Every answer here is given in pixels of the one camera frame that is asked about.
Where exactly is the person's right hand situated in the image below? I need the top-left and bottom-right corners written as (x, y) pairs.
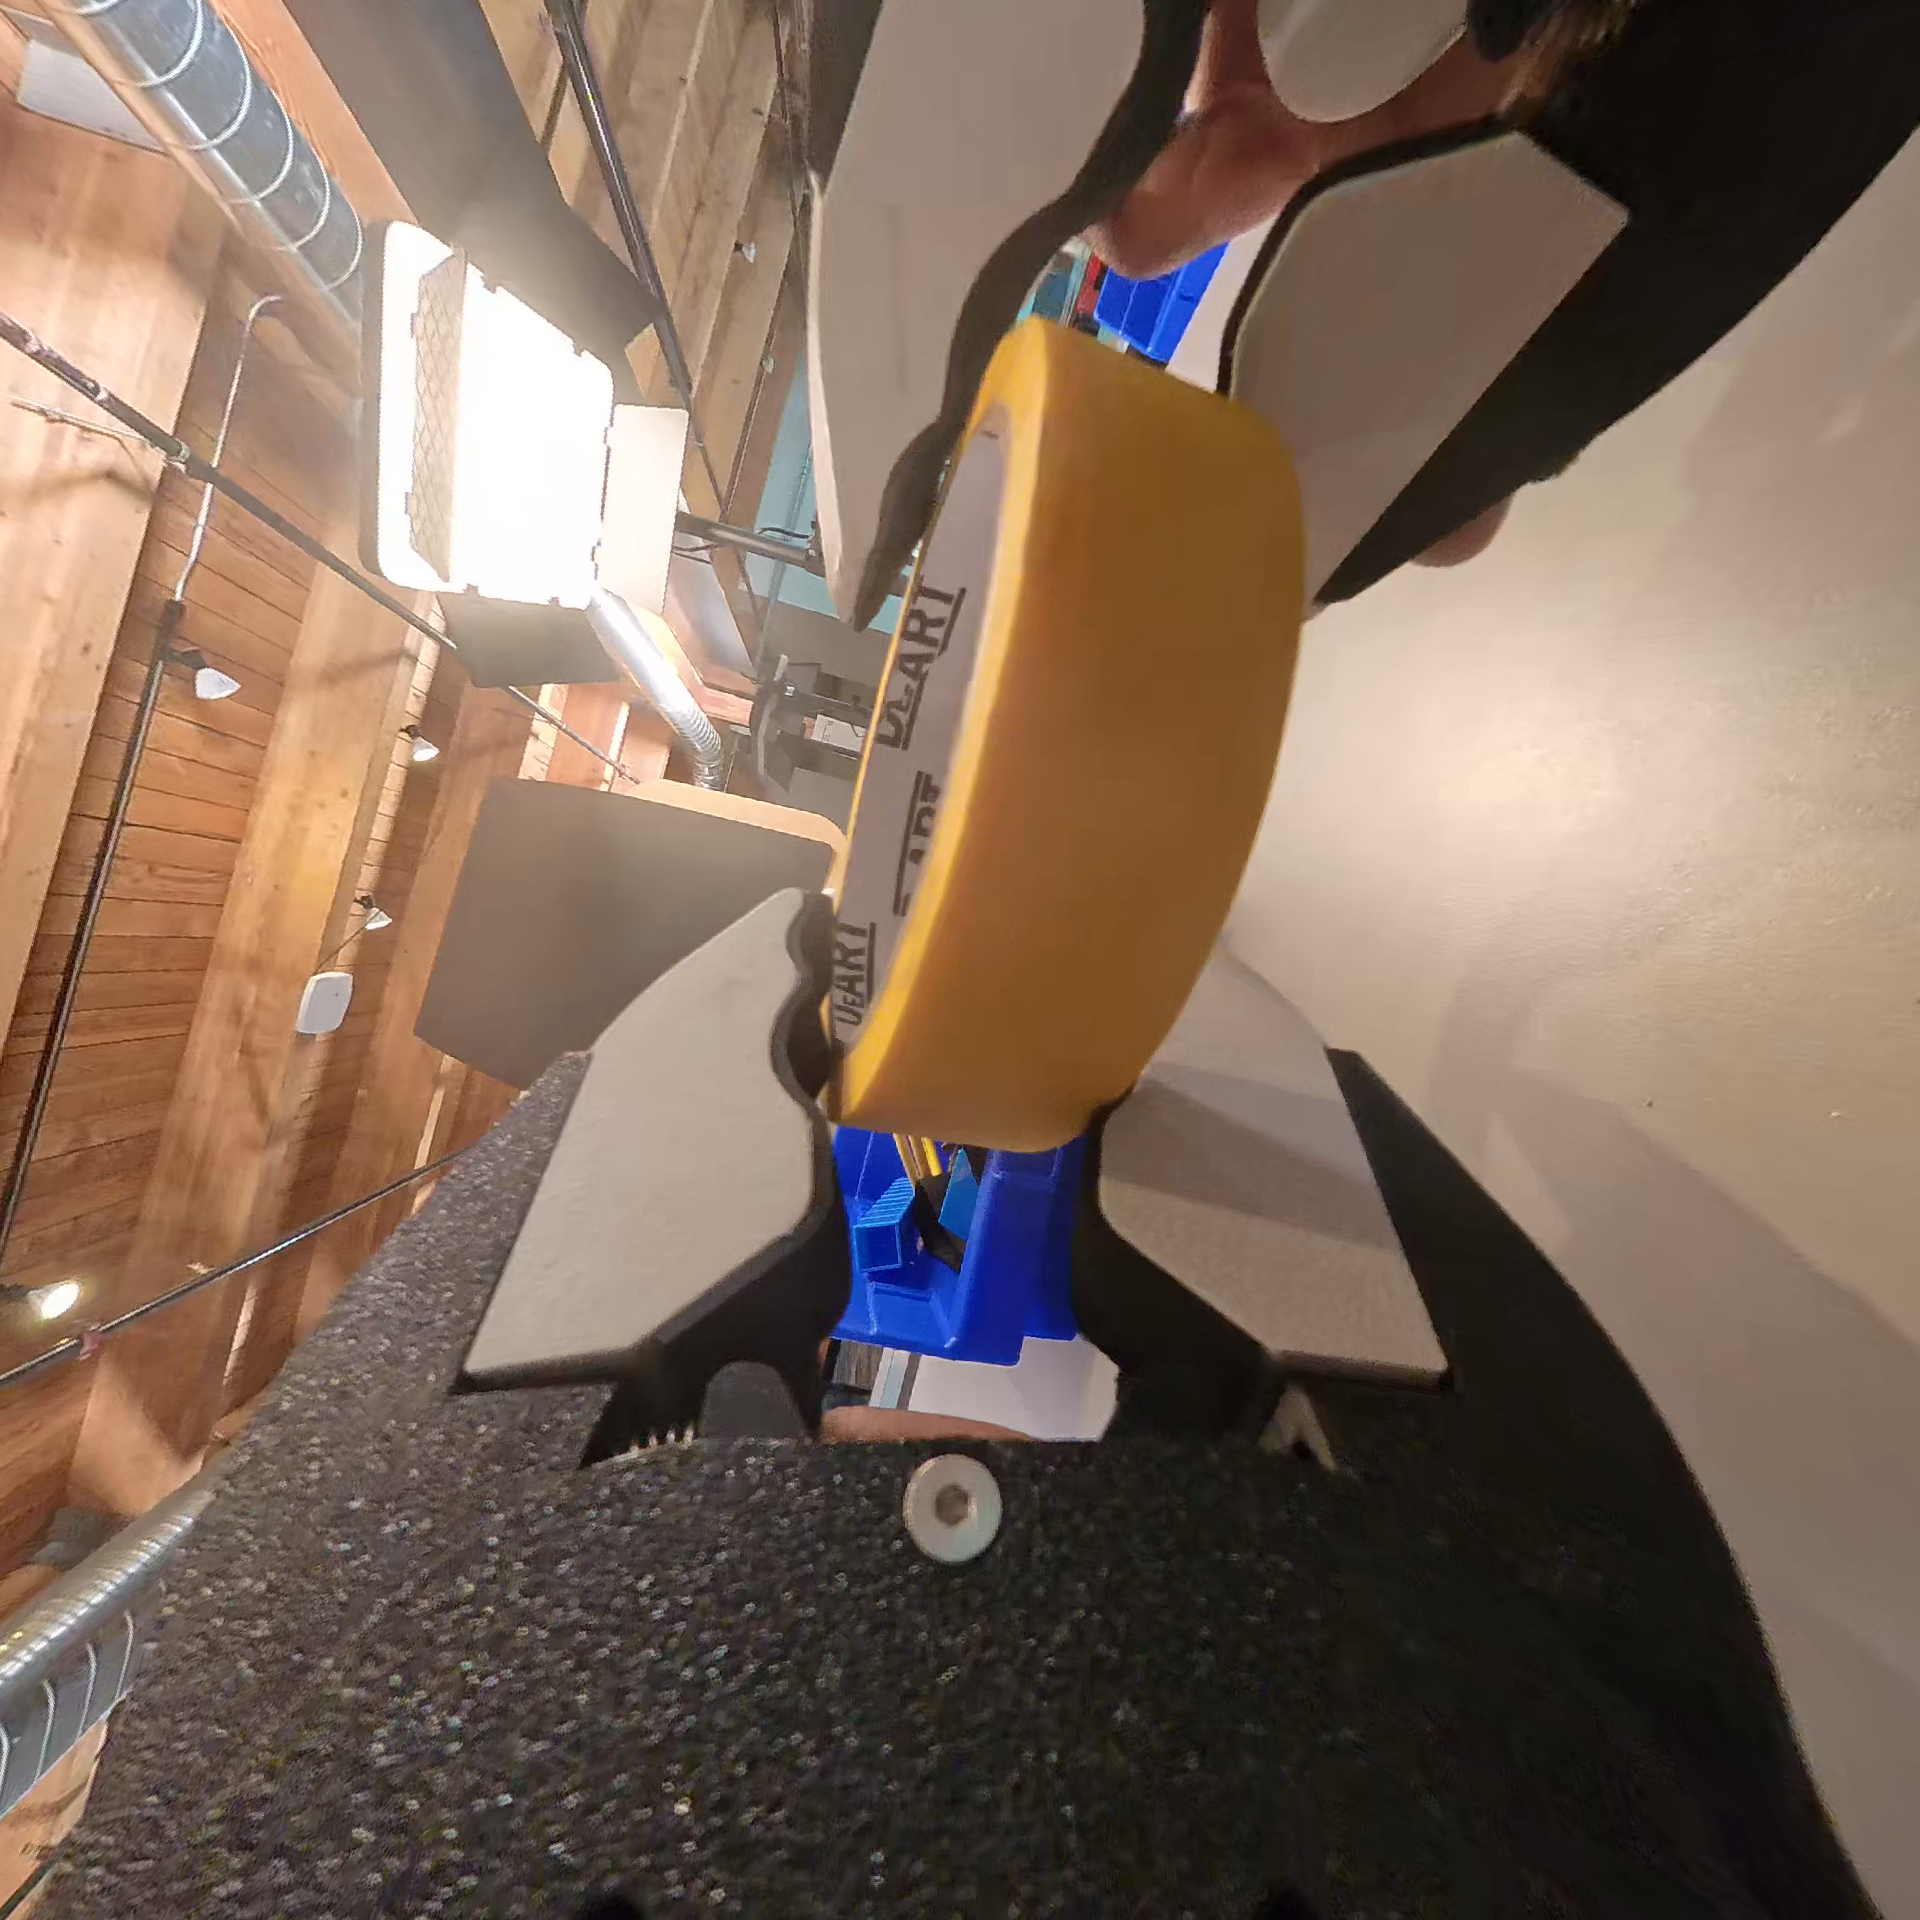
top-left (1092, 0), bottom-right (1511, 287)

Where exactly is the bright studio light panel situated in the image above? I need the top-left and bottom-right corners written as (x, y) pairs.
top-left (355, 223), bottom-right (696, 617)

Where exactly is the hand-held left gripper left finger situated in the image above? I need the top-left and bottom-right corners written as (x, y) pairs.
top-left (460, 884), bottom-right (855, 1462)

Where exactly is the silver flexible duct hose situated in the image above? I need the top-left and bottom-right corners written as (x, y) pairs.
top-left (594, 594), bottom-right (734, 789)

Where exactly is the silver spiral ventilation duct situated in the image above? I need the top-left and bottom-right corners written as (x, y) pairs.
top-left (63, 0), bottom-right (361, 327)
top-left (0, 1487), bottom-right (216, 1797)

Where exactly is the yellow masking tape roll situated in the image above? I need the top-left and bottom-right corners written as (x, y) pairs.
top-left (823, 319), bottom-right (1311, 1157)

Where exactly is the grey softbox panel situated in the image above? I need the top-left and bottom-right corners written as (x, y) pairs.
top-left (417, 771), bottom-right (841, 1090)

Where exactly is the blue storage bin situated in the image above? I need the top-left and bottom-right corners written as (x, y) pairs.
top-left (831, 1121), bottom-right (1092, 1364)
top-left (1092, 238), bottom-right (1235, 366)

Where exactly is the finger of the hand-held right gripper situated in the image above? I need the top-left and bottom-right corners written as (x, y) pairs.
top-left (1220, 124), bottom-right (1628, 605)
top-left (802, 0), bottom-right (1193, 621)

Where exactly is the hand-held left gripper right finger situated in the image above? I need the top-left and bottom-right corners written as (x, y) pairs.
top-left (1071, 939), bottom-right (1457, 1429)

